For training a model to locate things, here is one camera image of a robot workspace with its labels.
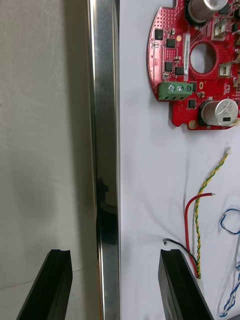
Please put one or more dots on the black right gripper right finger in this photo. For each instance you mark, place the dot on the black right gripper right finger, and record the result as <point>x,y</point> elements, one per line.
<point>180,287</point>

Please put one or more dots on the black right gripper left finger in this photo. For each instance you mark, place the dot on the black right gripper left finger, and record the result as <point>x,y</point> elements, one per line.
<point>47,287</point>

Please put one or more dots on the round red circuit board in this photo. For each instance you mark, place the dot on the round red circuit board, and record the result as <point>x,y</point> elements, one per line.
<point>212,85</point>

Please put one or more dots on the white sheet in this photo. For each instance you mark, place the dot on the white sheet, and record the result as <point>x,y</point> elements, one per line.
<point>150,175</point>

